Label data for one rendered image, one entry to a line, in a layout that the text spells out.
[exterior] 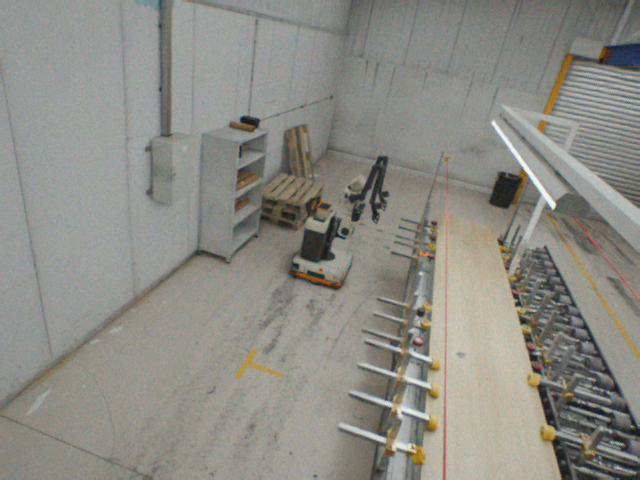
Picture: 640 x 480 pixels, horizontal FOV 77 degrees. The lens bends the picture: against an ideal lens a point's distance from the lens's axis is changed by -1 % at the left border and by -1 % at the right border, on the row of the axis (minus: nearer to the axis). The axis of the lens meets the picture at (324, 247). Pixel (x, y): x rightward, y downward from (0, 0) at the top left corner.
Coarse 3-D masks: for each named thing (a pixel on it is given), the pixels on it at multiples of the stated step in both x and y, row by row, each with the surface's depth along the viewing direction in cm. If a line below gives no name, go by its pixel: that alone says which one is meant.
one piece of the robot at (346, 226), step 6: (348, 192) 464; (354, 192) 464; (342, 198) 470; (342, 204) 478; (354, 204) 475; (348, 210) 481; (348, 216) 483; (342, 222) 484; (348, 222) 482; (354, 222) 496; (342, 228) 487; (348, 228) 485; (342, 234) 490; (348, 234) 488
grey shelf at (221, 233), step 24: (216, 144) 454; (264, 144) 534; (216, 168) 467; (240, 168) 557; (264, 168) 544; (216, 192) 479; (240, 192) 494; (216, 216) 493; (240, 216) 524; (216, 240) 507; (240, 240) 548
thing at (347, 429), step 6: (342, 426) 213; (348, 426) 214; (342, 432) 214; (348, 432) 213; (354, 432) 212; (360, 432) 212; (366, 432) 213; (360, 438) 212; (366, 438) 211; (372, 438) 210; (378, 438) 211; (384, 438) 211; (378, 444) 210; (384, 444) 209; (396, 444) 209; (402, 444) 210; (396, 450) 209; (402, 450) 208
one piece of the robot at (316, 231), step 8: (320, 200) 507; (312, 208) 481; (312, 216) 486; (328, 216) 497; (312, 224) 478; (320, 224) 476; (328, 224) 485; (304, 232) 486; (312, 232) 482; (320, 232) 479; (328, 232) 498; (304, 240) 489; (312, 240) 486; (320, 240) 483; (328, 240) 505; (304, 248) 494; (312, 248) 491; (320, 248) 488; (328, 248) 501; (304, 256) 498; (312, 256) 495; (320, 256) 496; (328, 256) 516
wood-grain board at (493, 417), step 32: (448, 224) 518; (480, 224) 539; (448, 256) 434; (480, 256) 448; (448, 288) 373; (480, 288) 384; (448, 320) 328; (480, 320) 336; (512, 320) 344; (448, 352) 292; (480, 352) 298; (512, 352) 305; (448, 384) 263; (480, 384) 268; (512, 384) 273; (448, 416) 239; (480, 416) 243; (512, 416) 248; (544, 416) 252; (448, 448) 219; (480, 448) 223; (512, 448) 226; (544, 448) 230
